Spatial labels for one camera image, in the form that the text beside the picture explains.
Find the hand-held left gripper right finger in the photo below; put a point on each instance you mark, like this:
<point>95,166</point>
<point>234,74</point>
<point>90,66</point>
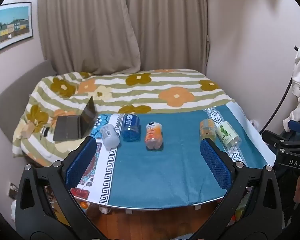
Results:
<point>215,162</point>

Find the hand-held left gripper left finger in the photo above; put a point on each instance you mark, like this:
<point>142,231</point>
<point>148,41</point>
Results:
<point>80,160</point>

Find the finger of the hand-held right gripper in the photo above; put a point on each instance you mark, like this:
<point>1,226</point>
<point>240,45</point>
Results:
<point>272,136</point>

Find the clear bottle with green label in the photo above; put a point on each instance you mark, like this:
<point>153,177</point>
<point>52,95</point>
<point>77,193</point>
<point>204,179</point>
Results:
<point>227,133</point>

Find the clear bottle with orange label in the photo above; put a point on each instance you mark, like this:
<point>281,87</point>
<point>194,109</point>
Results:
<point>207,130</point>

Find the grey tablet with keyboard case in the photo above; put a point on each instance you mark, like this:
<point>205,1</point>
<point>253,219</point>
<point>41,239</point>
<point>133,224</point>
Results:
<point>67,128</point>

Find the clear bottle with white label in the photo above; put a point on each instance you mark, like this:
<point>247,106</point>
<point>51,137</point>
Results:
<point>110,136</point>

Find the small orange object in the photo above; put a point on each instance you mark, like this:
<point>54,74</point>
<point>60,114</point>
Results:
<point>84,205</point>

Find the small black object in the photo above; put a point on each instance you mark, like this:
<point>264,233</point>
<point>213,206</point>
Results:
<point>45,131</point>

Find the blue patterned tablecloth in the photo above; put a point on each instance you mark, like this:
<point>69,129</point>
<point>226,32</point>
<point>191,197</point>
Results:
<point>165,172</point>

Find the blue plastic bottle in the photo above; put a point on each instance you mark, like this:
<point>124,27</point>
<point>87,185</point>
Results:
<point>131,127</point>

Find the orange plastic bottle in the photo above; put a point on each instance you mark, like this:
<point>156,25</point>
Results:
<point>153,136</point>

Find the grey padded headboard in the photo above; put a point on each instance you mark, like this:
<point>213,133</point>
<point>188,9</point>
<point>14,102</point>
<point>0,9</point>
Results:
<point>12,97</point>

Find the floral striped blanket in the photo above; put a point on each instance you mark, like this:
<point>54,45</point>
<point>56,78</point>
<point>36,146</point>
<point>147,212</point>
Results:
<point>145,92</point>

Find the beige curtain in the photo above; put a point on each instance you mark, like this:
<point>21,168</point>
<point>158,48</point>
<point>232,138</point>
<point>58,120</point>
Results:
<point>110,25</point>

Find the framed wall poster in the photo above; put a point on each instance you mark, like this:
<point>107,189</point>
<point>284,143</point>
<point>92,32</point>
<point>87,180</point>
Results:
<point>11,26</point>

